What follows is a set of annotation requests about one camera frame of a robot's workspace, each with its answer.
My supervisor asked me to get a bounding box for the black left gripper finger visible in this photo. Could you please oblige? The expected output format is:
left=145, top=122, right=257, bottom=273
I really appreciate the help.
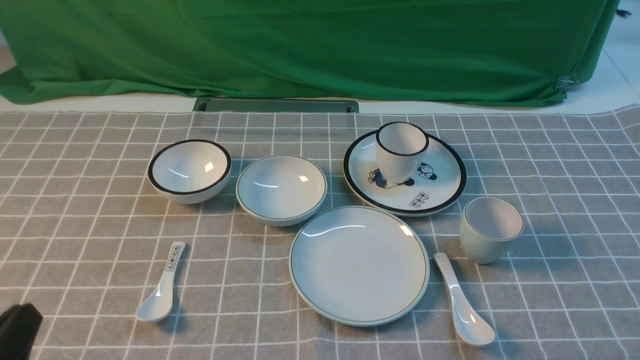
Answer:
left=0, top=303, right=43, bottom=360

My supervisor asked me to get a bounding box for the pale green-rimmed bowl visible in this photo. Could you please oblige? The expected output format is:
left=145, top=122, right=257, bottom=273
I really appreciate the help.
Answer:
left=235, top=155, right=329, bottom=227

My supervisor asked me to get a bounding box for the plain white spoon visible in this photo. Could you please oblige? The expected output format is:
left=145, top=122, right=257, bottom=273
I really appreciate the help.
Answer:
left=433, top=252, right=496, bottom=347

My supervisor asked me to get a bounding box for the pale green cup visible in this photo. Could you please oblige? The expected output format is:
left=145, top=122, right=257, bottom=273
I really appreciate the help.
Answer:
left=459, top=196, right=525, bottom=265

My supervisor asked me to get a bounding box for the white spoon with characters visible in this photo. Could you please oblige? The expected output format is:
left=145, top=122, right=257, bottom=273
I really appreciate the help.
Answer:
left=135, top=241, right=186, bottom=322

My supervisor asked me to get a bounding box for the black-rimmed white bowl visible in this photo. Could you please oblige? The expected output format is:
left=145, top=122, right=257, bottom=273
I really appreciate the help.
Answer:
left=147, top=139, right=233, bottom=205

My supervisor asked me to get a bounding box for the pale green-rimmed plate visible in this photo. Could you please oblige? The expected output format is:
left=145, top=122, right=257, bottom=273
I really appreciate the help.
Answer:
left=288, top=206, right=431, bottom=327

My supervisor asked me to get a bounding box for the black-rimmed white cup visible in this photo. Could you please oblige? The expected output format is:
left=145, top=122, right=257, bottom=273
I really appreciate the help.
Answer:
left=375, top=121, right=430, bottom=185

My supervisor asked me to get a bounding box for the black-rimmed cartoon plate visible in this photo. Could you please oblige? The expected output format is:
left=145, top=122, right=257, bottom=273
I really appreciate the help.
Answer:
left=343, top=131, right=467, bottom=217

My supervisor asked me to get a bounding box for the green backdrop cloth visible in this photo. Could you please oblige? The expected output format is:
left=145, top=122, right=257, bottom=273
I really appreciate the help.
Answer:
left=1, top=0, right=619, bottom=107

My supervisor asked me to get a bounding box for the metal clamp on backdrop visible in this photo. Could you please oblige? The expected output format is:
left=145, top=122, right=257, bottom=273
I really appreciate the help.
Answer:
left=554, top=74, right=581, bottom=93

